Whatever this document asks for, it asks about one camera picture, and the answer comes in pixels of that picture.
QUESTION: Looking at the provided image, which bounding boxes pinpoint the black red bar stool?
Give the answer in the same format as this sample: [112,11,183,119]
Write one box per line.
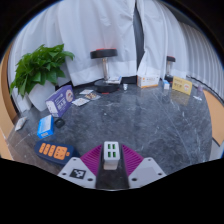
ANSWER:
[164,55,177,83]
[89,48,121,94]

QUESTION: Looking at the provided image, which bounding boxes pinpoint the blue power strip orange sockets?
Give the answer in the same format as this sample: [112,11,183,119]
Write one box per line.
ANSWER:
[33,139,81,167]

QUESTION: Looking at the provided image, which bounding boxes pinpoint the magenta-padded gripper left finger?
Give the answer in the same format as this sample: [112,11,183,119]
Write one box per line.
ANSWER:
[57,144,105,190]

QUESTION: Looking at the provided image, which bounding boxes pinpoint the white charger block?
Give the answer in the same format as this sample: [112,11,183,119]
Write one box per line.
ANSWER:
[102,140,121,171]

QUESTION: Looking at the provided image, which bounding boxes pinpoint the dark printed card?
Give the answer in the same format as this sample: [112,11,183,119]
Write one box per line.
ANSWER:
[83,92,102,102]

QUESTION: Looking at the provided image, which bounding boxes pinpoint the green potted plant white pot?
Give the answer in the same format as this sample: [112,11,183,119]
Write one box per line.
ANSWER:
[9,43,76,113]

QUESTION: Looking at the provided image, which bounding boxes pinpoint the yellow table sign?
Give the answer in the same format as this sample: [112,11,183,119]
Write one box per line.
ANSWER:
[171,75,194,97]

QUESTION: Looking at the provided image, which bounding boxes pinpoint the white curtain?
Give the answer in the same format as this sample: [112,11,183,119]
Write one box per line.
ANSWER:
[135,0,224,99]
[6,0,139,101]

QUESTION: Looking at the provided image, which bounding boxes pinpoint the purple cardboard box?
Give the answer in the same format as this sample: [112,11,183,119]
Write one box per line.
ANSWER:
[45,84,76,119]

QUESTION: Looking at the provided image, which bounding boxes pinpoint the small blue white box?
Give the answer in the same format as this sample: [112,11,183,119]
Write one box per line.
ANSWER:
[162,79,171,91]

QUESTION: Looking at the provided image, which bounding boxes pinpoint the small black round disc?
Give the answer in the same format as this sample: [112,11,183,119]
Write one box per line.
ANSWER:
[54,118,66,129]

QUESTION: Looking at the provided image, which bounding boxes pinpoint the white orange cardboard box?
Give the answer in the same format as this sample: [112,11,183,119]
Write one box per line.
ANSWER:
[136,73,161,89]

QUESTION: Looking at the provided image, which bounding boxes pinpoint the white paper sheet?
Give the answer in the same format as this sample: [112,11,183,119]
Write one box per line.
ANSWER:
[14,116,29,132]

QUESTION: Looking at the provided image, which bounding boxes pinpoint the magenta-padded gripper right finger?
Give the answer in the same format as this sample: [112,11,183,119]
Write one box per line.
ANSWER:
[119,144,167,190]

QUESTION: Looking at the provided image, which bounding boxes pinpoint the pale printed card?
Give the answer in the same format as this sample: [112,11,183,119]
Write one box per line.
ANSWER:
[79,88,95,96]

